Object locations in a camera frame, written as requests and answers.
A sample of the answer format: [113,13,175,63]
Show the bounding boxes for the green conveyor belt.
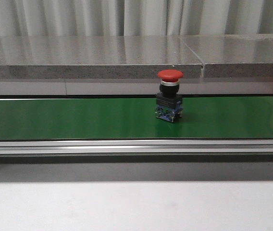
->
[0,96,273,140]

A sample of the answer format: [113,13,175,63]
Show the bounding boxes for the grey stone slab right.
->
[180,34,273,79]

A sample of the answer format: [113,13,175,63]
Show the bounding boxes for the grey stone countertop slab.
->
[0,36,201,79]

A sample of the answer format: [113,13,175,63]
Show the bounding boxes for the white pleated curtain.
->
[0,0,273,36]

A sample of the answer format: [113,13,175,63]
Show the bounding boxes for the aluminium conveyor side rail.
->
[0,139,273,157]

